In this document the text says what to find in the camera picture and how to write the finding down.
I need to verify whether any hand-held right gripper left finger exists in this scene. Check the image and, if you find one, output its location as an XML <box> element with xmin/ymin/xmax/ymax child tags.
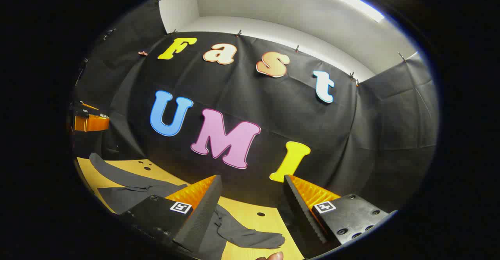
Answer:
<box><xmin>119</xmin><ymin>174</ymin><xmax>223</xmax><ymax>255</ymax></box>

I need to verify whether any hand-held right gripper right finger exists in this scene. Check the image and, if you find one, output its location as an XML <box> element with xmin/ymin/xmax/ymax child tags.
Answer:
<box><xmin>283</xmin><ymin>174</ymin><xmax>391</xmax><ymax>258</ymax></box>

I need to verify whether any grey collared shirt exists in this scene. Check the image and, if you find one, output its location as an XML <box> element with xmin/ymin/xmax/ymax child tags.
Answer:
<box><xmin>89</xmin><ymin>153</ymin><xmax>286</xmax><ymax>260</ymax></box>

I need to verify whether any black backdrop cloth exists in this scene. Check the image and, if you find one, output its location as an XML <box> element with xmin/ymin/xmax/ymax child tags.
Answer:
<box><xmin>70</xmin><ymin>0</ymin><xmax>440</xmax><ymax>229</ymax></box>

